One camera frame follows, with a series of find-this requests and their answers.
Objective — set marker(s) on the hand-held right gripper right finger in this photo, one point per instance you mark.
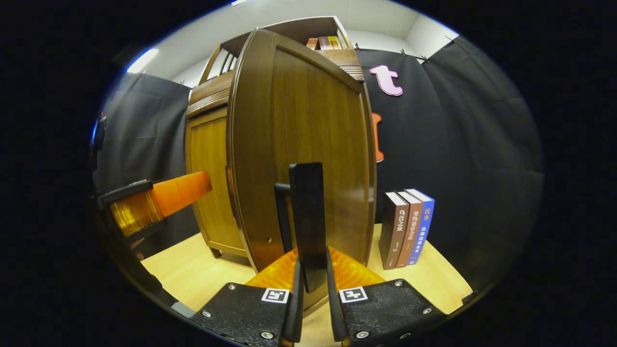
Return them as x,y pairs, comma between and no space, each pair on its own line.
336,313

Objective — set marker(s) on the wooden shoe cabinet door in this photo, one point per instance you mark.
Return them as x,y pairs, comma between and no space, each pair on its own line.
313,120
209,183

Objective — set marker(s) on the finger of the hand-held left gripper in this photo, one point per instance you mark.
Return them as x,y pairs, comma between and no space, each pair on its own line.
178,193

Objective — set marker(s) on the reddish brown thick book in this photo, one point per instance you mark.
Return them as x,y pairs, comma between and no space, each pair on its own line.
409,231

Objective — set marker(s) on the yellow upright book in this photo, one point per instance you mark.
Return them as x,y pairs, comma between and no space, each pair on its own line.
335,42

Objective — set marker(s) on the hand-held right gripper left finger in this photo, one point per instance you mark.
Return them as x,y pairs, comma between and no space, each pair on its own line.
294,318

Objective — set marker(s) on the brown upright book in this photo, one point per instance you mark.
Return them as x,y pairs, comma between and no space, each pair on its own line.
324,43

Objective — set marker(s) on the wooden double-door shoe cabinet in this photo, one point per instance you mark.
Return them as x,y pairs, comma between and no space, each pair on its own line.
207,96

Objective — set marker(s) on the black backdrop cloth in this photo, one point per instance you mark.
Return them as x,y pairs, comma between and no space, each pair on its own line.
458,144

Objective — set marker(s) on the dark brown thick book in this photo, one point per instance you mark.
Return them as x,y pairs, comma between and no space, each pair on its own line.
393,231

